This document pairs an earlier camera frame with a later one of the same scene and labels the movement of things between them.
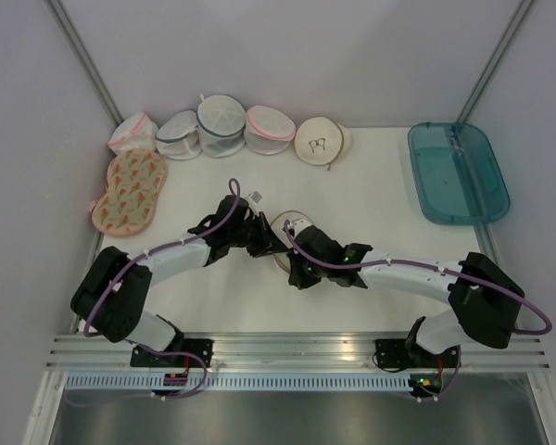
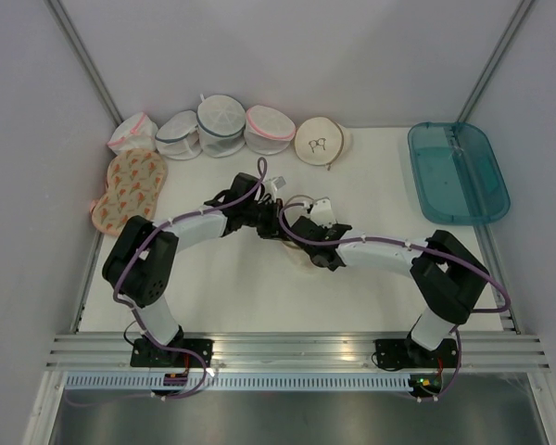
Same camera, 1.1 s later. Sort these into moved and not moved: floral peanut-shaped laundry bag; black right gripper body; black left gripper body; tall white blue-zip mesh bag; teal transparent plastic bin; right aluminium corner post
Moved: black right gripper body; black left gripper body
Not moved: tall white blue-zip mesh bag; teal transparent plastic bin; floral peanut-shaped laundry bag; right aluminium corner post
